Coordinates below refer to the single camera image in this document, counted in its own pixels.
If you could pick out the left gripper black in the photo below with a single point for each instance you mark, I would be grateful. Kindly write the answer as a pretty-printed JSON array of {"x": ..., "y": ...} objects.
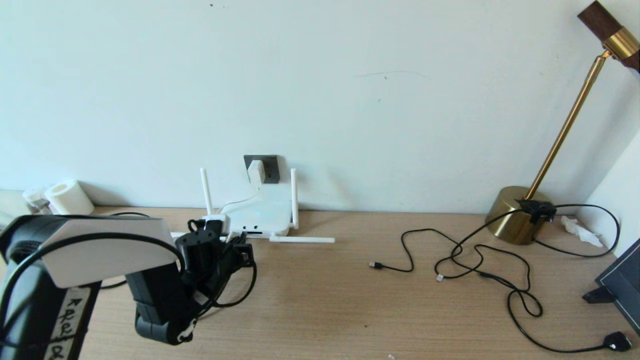
[{"x": 240, "y": 255}]

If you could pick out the white power adapter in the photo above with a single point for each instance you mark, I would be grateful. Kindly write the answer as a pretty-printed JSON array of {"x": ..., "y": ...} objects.
[{"x": 256, "y": 171}]

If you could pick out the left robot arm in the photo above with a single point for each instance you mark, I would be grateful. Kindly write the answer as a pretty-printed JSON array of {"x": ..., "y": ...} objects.
[{"x": 100, "y": 255}]

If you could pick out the white router with antennas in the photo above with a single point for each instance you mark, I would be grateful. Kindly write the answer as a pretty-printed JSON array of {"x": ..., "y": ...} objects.
[{"x": 265, "y": 215}]

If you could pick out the white toilet paper roll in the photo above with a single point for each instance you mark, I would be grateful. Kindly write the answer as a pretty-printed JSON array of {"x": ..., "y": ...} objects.
[{"x": 70, "y": 198}]

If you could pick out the small clear jar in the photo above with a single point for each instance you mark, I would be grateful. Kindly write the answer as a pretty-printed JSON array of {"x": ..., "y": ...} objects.
[{"x": 35, "y": 197}]

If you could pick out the brass desk lamp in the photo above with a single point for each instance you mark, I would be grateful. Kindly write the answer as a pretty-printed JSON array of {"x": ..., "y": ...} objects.
[{"x": 510, "y": 220}]

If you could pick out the black clip on lamp base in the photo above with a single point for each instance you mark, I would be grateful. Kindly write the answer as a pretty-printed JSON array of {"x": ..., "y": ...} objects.
[{"x": 537, "y": 207}]

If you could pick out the crumpled white tissue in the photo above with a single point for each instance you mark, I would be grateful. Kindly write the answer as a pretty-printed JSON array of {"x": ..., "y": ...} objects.
[{"x": 580, "y": 231}]

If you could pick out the black clip stand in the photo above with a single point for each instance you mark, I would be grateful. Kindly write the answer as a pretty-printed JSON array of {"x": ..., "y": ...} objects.
[{"x": 597, "y": 296}]

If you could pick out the grey wall socket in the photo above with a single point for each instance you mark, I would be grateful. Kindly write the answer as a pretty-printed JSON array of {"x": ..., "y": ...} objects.
[{"x": 272, "y": 169}]

